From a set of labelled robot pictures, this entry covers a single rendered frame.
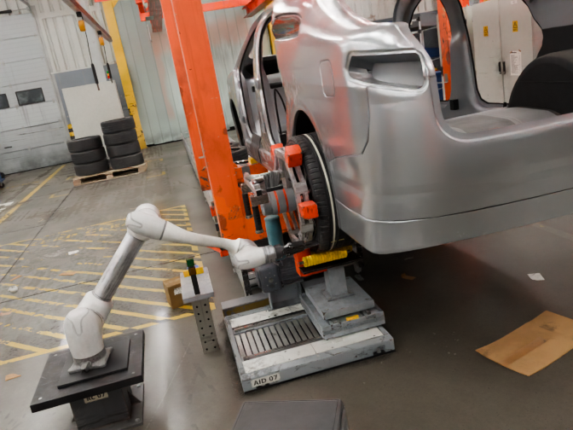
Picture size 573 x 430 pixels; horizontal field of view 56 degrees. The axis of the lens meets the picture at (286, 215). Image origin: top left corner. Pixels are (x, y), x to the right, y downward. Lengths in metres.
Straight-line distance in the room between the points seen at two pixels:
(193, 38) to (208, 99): 0.35
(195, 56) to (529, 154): 1.93
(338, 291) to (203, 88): 1.42
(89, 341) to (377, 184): 1.57
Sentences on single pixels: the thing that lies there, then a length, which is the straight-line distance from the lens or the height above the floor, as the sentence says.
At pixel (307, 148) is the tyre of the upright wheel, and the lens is 2.75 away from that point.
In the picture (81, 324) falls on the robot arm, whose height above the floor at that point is 0.54.
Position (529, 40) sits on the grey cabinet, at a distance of 7.26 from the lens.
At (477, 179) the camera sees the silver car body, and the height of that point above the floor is 1.03.
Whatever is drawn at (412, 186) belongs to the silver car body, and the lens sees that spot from 2.04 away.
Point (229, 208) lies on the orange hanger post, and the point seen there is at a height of 0.76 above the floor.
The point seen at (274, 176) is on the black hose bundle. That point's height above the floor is 1.03.
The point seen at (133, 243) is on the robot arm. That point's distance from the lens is 2.84.
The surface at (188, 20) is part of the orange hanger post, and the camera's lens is 3.27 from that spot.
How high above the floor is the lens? 1.55
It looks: 15 degrees down
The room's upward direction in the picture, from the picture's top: 10 degrees counter-clockwise
